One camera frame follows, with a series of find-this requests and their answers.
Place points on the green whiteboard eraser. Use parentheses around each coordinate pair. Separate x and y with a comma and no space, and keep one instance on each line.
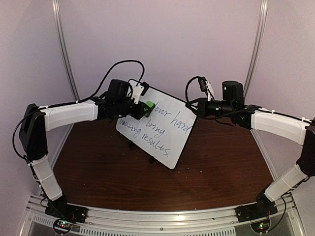
(150,104)

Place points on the aluminium corner post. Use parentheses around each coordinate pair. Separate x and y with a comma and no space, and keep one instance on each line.
(262,17)
(63,48)

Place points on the right aluminium corner post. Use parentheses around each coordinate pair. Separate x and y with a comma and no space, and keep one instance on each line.
(262,17)

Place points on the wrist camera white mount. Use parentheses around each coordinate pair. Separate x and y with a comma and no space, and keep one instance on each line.
(139,90)
(206,87)

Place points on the left aluminium corner post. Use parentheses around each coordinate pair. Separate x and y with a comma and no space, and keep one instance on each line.
(63,48)

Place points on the aluminium front frame rail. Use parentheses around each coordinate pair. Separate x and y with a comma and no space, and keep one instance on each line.
(220,221)

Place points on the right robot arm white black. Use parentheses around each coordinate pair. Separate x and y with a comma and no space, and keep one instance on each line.
(300,131)

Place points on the right circuit board with leds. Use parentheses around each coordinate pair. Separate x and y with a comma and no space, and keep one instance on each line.
(261,227)

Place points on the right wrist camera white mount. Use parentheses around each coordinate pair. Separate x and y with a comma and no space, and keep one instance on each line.
(206,87)

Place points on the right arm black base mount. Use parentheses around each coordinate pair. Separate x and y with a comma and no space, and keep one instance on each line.
(255,211)

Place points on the white whiteboard with writing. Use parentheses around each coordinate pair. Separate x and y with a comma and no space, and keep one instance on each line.
(165,133)

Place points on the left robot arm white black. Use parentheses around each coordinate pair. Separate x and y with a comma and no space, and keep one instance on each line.
(121,100)

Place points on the left circuit board with leds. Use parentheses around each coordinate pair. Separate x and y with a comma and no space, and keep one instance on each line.
(61,226)

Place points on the circuit board with leds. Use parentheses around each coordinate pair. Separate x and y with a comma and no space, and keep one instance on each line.
(61,226)
(261,227)

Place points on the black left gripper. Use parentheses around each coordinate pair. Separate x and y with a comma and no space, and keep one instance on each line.
(139,114)

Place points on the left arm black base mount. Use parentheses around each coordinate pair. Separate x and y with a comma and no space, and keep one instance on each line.
(61,209)

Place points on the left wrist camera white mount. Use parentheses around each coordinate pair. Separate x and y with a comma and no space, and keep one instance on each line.
(139,90)

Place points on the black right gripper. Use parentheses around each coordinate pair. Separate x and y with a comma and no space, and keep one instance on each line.
(202,111)

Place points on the black whiteboard stand foot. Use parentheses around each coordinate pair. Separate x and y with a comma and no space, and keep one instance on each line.
(152,160)

